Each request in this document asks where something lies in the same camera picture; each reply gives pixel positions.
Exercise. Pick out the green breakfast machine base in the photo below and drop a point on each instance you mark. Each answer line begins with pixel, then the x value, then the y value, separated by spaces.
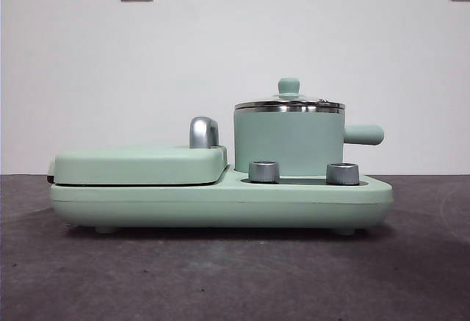
pixel 220 207

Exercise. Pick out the green griddle cover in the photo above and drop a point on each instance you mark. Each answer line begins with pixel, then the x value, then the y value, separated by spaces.
pixel 136 165

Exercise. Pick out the glass lid with green knob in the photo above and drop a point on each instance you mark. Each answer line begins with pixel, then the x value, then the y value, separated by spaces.
pixel 289 86

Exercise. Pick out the silver control knob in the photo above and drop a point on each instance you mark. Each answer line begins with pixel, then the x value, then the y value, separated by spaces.
pixel 263 172
pixel 342 174

